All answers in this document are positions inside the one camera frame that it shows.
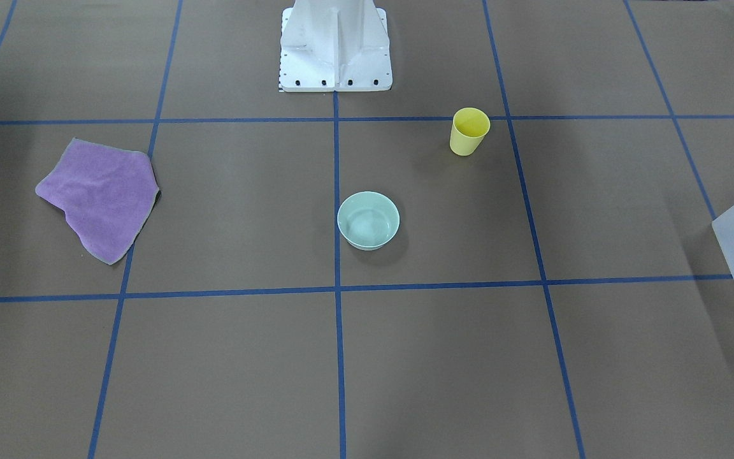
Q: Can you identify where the mint green bowl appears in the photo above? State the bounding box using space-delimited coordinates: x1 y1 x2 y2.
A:
336 191 400 252

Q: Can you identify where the purple cloth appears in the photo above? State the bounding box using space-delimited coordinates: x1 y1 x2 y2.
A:
35 138 160 265

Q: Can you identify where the yellow plastic cup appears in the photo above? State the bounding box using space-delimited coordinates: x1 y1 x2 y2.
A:
449 107 491 156

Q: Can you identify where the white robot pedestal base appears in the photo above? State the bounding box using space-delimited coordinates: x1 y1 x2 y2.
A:
278 1 393 92

